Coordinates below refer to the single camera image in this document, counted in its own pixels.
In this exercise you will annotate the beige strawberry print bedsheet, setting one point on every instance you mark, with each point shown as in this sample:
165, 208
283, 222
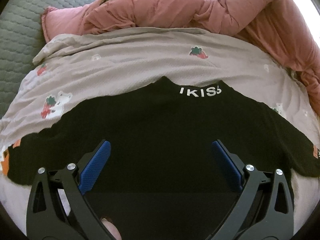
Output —
112, 63

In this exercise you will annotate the person's left hand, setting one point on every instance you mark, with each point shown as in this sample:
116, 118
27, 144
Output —
111, 228

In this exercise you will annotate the pink quilted duvet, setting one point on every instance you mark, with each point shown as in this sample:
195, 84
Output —
275, 26

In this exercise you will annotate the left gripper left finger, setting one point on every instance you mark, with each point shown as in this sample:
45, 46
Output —
57, 208

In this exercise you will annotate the grey quilted headboard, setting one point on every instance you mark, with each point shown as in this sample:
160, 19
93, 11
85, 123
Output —
21, 40

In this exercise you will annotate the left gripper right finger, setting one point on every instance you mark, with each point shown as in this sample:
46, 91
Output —
264, 208

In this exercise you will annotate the black IKISS sweater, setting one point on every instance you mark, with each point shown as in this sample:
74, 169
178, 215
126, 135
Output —
162, 179

